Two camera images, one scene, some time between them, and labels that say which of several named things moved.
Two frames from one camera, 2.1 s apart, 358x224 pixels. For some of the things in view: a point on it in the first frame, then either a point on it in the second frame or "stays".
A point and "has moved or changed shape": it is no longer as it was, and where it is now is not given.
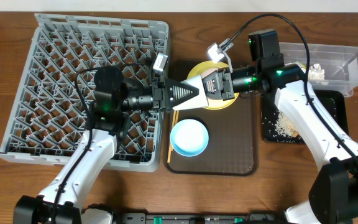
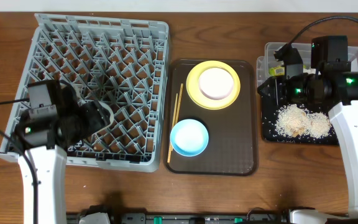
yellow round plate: [205, 68] stays
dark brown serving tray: [232, 147] stays
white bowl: [200, 100] has moved or changed shape
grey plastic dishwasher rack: [46, 117] stays
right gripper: [227, 83] → [276, 90]
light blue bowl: [189, 137] stays
